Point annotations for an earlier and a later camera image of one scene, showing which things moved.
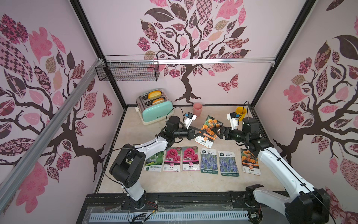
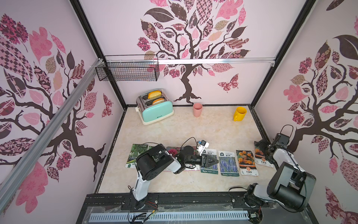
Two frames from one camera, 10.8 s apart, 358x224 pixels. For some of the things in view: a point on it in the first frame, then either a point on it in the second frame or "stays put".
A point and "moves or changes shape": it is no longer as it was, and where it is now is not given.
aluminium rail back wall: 271,60 stays put
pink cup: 197,109 stays put
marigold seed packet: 208,138 moves or changes shape
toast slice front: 158,101 stays put
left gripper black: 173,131 to 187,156
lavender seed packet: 228,166 stays put
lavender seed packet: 209,162 stays put
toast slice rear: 154,94 stays put
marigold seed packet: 250,162 moves or changes shape
